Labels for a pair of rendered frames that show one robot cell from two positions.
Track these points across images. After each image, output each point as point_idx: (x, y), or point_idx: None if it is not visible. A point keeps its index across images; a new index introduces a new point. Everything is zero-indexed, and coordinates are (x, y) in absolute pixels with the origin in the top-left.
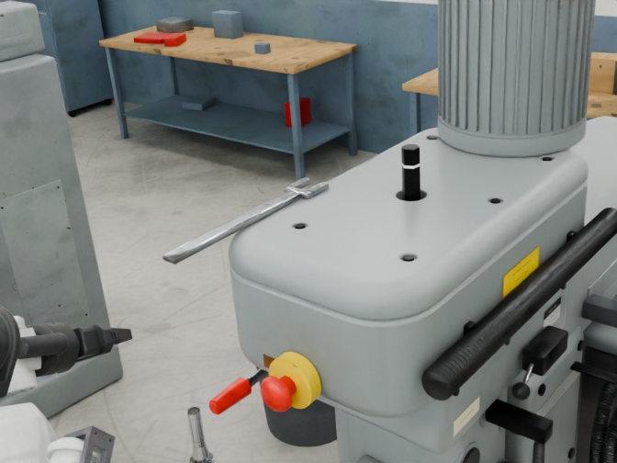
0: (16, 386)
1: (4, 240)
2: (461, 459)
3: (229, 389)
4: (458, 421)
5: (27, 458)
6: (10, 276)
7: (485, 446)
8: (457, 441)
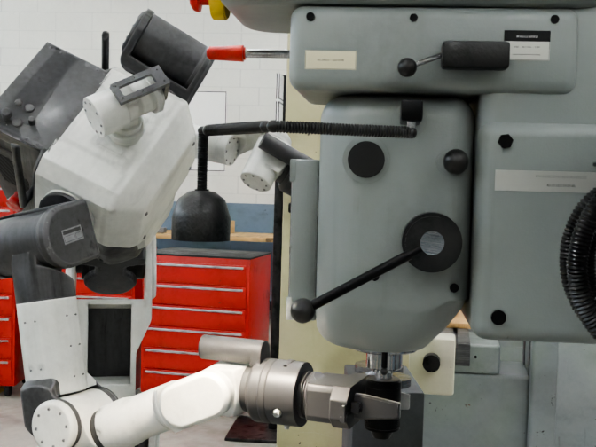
0: (249, 169)
1: (557, 346)
2: (350, 142)
3: (225, 45)
4: (315, 55)
5: (148, 113)
6: (552, 387)
7: (405, 166)
8: (350, 120)
